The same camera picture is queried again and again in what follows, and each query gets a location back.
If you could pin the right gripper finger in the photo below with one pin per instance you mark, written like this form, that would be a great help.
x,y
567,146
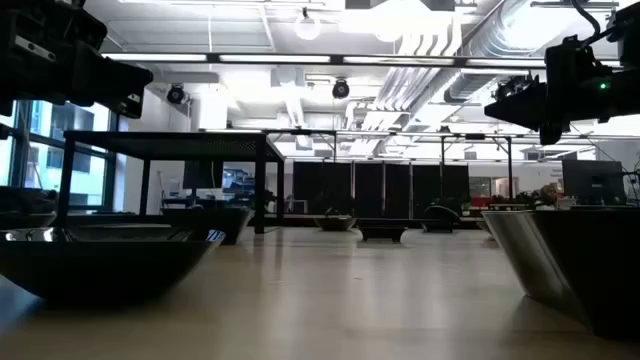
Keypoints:
x,y
551,133
525,110

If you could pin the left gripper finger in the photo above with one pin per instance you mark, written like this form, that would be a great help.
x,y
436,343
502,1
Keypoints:
x,y
131,106
115,77

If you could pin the black wide shallow mini plate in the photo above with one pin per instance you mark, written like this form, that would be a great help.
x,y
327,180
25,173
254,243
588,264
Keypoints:
x,y
100,270

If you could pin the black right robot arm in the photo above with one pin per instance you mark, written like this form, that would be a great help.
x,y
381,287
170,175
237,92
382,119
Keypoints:
x,y
625,95

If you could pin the black ceiling spotlight cluster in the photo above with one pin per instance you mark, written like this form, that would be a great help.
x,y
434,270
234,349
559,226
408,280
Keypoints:
x,y
510,85

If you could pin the black round ceiling spotlight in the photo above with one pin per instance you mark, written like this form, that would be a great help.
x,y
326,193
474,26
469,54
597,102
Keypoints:
x,y
175,94
341,89

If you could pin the black perforated metal shelf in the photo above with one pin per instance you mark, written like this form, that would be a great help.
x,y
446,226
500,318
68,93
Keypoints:
x,y
175,145

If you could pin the person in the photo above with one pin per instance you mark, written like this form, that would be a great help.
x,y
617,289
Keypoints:
x,y
547,195

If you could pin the black computer monitor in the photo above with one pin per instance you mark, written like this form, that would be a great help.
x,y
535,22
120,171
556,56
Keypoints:
x,y
592,180
202,175

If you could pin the large office window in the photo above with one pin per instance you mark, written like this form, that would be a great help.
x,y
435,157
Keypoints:
x,y
50,170

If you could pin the overhead light bar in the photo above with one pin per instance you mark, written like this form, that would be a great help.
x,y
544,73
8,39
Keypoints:
x,y
275,58

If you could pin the black room divider panels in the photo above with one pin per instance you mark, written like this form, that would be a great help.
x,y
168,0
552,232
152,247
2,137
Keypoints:
x,y
370,190

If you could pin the black metal frame stand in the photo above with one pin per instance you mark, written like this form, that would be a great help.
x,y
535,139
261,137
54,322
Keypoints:
x,y
475,136

